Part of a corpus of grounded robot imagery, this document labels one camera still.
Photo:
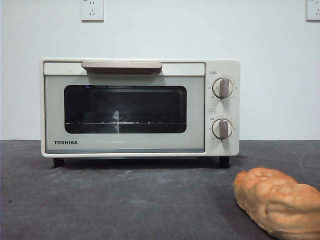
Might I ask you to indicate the golden bread roll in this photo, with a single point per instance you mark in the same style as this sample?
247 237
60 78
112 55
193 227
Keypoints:
277 200

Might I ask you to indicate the oven timer knob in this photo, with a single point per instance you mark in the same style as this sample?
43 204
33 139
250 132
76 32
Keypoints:
222 129

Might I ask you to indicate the oven temperature knob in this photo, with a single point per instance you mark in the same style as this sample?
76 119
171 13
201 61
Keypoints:
223 88

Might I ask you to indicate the white Toshiba toaster oven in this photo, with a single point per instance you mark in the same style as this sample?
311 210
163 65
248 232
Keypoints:
222 67

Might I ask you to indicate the white wall socket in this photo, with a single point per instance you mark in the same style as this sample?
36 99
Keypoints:
313 11
92 11

